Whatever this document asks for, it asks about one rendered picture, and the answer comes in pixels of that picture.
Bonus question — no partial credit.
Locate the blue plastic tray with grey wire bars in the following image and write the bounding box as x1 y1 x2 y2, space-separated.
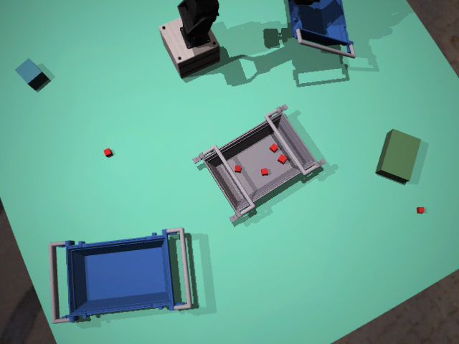
49 228 192 324

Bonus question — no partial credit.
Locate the olive green box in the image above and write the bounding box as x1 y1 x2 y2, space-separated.
375 129 422 183

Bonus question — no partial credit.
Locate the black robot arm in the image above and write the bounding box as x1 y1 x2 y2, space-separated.
177 0 320 49

